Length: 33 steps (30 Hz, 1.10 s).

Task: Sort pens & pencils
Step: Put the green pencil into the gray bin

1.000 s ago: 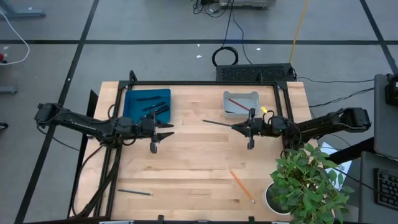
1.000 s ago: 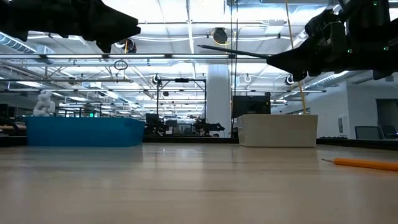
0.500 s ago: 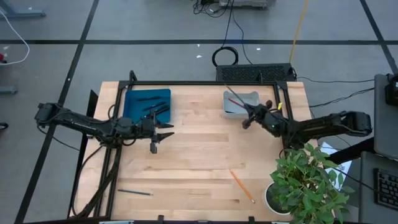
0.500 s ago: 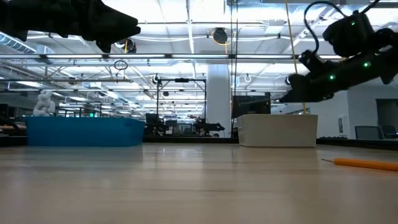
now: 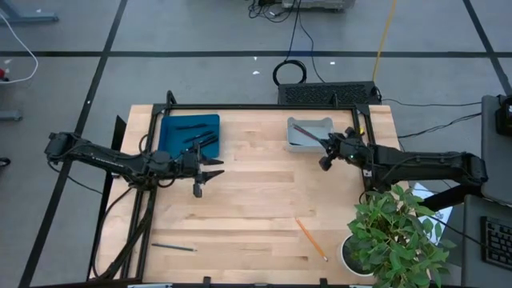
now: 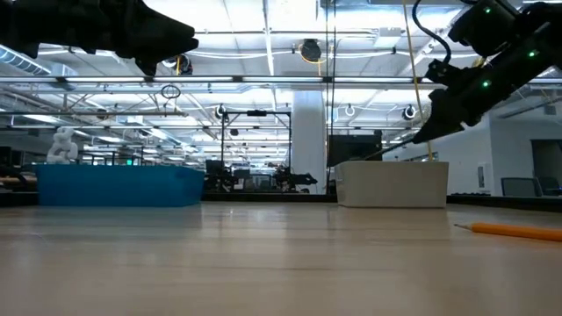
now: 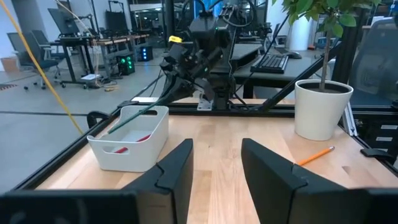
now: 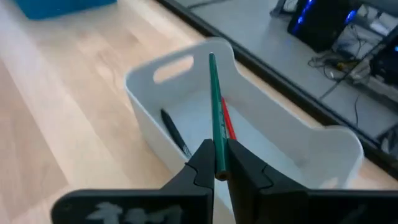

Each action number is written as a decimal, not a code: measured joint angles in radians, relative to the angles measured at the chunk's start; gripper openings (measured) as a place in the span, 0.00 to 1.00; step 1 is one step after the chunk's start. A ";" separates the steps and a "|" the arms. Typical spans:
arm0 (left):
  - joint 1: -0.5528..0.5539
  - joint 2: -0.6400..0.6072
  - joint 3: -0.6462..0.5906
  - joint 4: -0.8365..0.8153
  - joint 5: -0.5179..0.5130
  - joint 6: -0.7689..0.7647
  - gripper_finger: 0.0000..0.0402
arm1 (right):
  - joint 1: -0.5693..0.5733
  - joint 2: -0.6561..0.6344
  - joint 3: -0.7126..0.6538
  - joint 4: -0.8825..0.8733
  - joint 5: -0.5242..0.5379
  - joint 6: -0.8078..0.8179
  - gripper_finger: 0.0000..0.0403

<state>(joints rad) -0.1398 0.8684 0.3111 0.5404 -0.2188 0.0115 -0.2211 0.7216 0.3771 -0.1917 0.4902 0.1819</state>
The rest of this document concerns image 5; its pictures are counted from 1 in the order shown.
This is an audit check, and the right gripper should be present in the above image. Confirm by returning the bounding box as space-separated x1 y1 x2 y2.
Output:
318 126 374 173

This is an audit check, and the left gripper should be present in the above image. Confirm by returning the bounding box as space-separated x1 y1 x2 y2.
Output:
175 141 226 199

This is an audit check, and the white plastic bin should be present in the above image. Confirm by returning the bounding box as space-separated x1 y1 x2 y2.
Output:
286 116 335 154

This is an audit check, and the green pencil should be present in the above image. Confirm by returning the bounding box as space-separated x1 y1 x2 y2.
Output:
150 242 198 253

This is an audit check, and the orange pencil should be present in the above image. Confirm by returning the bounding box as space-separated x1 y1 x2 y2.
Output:
294 217 330 263

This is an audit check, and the blue plastic tray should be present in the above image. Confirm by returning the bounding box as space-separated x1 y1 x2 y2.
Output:
157 114 222 160

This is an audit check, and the black perforated computer case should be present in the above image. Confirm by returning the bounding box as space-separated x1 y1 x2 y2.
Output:
277 80 382 106

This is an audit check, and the black triangular plate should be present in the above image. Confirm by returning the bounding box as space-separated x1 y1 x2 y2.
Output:
112 114 128 152

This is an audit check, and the white plant pot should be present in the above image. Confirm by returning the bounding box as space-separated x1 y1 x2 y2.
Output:
339 233 379 278

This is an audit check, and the green leafy plant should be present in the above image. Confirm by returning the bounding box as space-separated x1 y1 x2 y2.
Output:
346 183 458 288

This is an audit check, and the white paper sheet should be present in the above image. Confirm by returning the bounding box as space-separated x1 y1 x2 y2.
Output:
410 182 454 246

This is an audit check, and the black device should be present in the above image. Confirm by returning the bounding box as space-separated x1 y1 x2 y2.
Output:
494 94 512 138

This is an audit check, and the black keyboard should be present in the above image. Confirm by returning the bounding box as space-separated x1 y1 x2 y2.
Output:
480 216 512 272

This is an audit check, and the black aluminium table frame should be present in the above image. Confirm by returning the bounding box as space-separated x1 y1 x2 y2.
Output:
86 90 483 288

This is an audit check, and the coiled black cable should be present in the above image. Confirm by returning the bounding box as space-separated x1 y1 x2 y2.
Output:
272 58 309 87

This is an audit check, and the yellow hanging cable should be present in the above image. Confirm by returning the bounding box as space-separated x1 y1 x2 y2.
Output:
371 0 398 83

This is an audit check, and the white cable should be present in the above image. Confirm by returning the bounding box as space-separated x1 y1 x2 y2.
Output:
0 10 40 85

